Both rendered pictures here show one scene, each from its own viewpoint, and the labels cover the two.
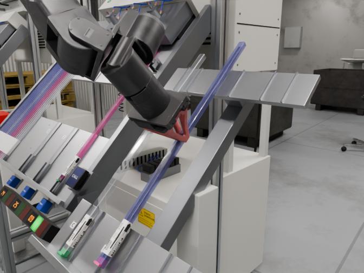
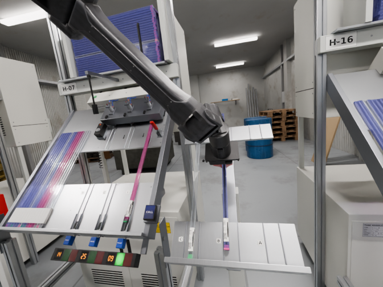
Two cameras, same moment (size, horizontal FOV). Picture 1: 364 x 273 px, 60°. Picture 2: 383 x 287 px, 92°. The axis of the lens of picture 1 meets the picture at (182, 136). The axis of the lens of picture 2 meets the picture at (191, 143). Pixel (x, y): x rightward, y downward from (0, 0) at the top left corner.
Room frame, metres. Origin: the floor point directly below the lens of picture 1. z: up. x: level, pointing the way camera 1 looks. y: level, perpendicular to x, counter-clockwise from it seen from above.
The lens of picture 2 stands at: (0.09, 0.40, 1.11)
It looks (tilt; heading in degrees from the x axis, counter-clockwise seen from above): 10 degrees down; 329
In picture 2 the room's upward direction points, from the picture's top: 7 degrees counter-clockwise
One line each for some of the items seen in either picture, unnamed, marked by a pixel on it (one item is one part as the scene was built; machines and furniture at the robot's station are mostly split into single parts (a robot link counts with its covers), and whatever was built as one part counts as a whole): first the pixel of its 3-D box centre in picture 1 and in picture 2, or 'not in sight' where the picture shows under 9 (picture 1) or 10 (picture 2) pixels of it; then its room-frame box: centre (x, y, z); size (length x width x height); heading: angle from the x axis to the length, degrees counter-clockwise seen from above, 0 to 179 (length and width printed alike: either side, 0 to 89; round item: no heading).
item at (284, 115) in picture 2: not in sight; (277, 124); (3.59, -4.91, 0.44); 1.24 x 0.89 x 0.88; 140
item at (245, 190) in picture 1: (166, 215); (150, 225); (1.37, 0.07, 0.31); 0.70 x 0.65 x 0.62; 46
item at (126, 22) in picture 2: not in sight; (119, 47); (1.24, 0.12, 1.52); 0.51 x 0.13 x 0.27; 46
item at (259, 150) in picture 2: not in sight; (257, 135); (2.91, -3.08, 0.41); 1.13 x 0.69 x 0.83; 121
